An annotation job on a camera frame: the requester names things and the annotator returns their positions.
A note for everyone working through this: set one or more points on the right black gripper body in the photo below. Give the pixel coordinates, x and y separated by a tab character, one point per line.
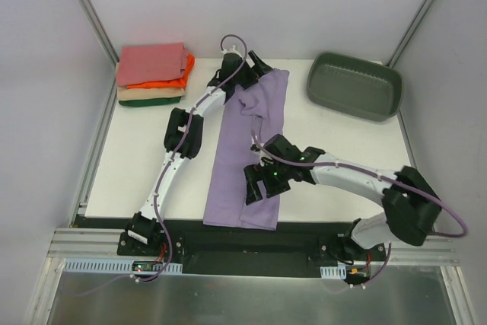
262	181

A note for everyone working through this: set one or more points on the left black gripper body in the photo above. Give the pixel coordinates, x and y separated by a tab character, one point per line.
250	74

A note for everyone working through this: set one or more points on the purple t-shirt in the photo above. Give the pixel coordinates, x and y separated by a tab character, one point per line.
257	109

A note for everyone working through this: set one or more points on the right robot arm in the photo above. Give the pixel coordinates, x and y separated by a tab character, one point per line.
408	202

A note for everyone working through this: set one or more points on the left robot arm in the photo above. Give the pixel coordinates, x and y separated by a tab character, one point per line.
183	137

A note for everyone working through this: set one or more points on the orange folded t-shirt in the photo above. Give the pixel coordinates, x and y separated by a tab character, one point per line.
165	82

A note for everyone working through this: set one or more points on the green folded t-shirt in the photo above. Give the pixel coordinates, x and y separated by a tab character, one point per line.
155	102

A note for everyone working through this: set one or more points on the pink folded t-shirt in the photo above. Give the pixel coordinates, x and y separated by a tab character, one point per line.
158	62

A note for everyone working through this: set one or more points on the beige folded t-shirt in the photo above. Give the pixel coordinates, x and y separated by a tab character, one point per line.
126	94

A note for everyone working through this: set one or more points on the grey plastic bin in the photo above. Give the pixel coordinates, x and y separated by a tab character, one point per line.
354	86

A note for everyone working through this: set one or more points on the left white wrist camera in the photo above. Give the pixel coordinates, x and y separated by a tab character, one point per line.
232	50

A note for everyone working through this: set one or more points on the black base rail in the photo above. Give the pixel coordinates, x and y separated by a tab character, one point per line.
293	250

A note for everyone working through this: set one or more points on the right white cable duct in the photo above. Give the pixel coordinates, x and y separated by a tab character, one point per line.
333	272

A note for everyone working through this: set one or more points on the white cable duct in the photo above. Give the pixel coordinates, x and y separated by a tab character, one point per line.
109	266
333	272

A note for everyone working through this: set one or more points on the left white cable duct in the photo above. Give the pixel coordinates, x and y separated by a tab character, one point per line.
109	266

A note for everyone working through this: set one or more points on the right aluminium frame post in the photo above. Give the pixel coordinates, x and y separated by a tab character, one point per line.
410	32

